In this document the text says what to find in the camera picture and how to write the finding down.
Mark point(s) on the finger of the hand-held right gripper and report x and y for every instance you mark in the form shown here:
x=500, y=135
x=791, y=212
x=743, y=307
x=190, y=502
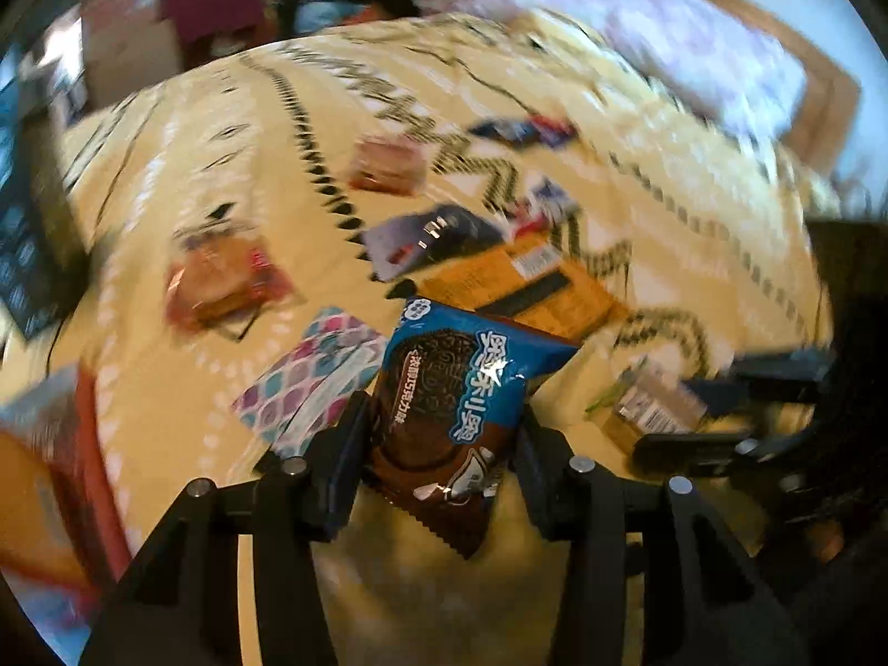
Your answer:
x=770, y=374
x=707, y=451

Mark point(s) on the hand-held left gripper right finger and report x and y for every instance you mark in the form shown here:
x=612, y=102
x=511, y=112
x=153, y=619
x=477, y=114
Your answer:
x=538, y=499

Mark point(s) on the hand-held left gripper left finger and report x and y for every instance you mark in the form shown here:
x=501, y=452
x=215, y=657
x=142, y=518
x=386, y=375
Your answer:
x=340, y=492

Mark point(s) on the clear packet with brown snack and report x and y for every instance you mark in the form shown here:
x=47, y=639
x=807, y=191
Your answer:
x=645, y=406

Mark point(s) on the blue brown cookie packet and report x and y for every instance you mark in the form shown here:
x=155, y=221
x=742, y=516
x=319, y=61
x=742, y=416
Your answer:
x=444, y=388

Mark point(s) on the small red white packet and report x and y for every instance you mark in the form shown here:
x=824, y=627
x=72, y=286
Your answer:
x=544, y=208

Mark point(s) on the person's right forearm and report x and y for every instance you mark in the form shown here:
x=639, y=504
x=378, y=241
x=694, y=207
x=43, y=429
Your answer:
x=827, y=541

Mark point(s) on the white purple patterned packet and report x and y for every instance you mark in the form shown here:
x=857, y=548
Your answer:
x=305, y=381

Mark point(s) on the orange snack packet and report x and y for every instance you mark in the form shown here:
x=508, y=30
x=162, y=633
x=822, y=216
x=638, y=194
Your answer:
x=527, y=284

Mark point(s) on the dark red candy wrapper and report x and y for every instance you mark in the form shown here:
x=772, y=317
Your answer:
x=222, y=284

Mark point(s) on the dark purple snack packet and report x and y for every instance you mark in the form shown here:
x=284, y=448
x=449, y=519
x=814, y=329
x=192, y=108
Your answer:
x=423, y=236

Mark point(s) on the red and gold box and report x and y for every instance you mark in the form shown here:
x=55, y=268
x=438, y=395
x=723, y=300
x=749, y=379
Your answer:
x=48, y=499

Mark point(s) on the pink clear snack packet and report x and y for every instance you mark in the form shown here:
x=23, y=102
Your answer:
x=385, y=163

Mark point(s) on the blue dark snack packet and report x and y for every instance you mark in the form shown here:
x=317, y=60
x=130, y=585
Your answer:
x=520, y=128

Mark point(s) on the pink white quilt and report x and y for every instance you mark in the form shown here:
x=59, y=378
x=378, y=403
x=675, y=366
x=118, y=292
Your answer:
x=659, y=41

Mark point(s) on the yellow patterned blanket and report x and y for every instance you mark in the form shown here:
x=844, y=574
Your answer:
x=208, y=152

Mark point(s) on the black printed box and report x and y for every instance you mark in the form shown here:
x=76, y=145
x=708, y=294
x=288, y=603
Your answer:
x=31, y=236

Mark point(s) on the wooden bed frame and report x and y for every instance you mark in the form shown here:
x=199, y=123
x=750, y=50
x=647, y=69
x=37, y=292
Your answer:
x=825, y=104

